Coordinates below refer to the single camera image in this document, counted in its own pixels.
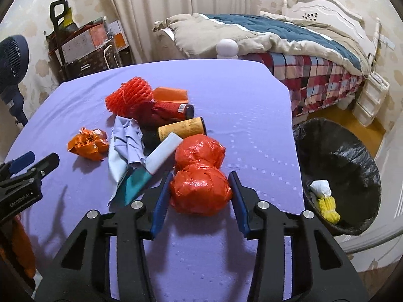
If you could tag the cream curtain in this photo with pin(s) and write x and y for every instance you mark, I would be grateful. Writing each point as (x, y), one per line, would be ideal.
(157, 0)

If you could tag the white drawer unit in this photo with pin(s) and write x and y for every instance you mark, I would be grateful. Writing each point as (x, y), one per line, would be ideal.
(370, 97)

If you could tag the plaid bedsheet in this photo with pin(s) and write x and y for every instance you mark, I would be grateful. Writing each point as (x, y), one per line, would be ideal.
(314, 78)

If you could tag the white paper wad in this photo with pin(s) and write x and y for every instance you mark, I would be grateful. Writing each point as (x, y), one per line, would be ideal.
(321, 188)

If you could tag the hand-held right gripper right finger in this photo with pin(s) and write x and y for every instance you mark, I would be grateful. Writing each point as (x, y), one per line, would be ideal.
(239, 204)

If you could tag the teal packet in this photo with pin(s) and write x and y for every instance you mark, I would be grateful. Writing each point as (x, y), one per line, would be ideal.
(135, 184)

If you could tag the orange wrapper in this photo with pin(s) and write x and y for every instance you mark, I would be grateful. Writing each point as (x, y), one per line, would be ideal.
(88, 146)

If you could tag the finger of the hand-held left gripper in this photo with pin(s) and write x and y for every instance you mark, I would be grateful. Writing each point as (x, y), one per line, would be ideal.
(22, 161)
(45, 165)

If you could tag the dark red cloth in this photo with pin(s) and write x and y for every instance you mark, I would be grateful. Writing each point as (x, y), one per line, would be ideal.
(148, 117)

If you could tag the beige and teal quilt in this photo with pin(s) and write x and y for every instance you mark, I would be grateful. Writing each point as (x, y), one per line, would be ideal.
(267, 37)

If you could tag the bin with black bag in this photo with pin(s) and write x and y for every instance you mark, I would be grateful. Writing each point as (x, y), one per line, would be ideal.
(340, 151)

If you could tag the yellow tube with black cap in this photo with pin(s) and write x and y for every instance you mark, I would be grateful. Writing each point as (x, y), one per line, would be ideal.
(181, 129)

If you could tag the yellow tag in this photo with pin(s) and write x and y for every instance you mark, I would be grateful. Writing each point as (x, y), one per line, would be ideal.
(69, 17)

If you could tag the red tube with black cap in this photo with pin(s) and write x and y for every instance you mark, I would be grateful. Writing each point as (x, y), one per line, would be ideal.
(173, 108)

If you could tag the white and orange cardboard box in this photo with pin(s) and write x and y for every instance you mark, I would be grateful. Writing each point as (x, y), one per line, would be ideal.
(82, 42)

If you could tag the white bed with bedding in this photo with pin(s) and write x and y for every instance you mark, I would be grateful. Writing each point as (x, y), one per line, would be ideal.
(324, 6)

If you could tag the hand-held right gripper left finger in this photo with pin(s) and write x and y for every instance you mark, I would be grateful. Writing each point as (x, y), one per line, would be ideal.
(160, 204)

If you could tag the orange foam net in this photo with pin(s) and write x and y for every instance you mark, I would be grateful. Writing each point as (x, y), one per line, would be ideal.
(129, 96)

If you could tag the dark blue fan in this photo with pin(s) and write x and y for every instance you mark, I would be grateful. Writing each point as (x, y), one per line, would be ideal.
(11, 59)

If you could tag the white round knob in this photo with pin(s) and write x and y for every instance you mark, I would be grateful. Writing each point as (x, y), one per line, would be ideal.
(226, 48)

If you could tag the orange plastic bag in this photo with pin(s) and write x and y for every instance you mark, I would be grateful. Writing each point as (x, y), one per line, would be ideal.
(198, 188)

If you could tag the light blue cloth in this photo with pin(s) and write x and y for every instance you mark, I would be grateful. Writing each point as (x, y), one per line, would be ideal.
(124, 144)

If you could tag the yellow foam net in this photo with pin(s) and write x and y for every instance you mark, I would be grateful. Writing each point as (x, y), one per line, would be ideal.
(329, 210)

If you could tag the purple table cover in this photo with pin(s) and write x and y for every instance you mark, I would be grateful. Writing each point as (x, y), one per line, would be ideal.
(236, 116)

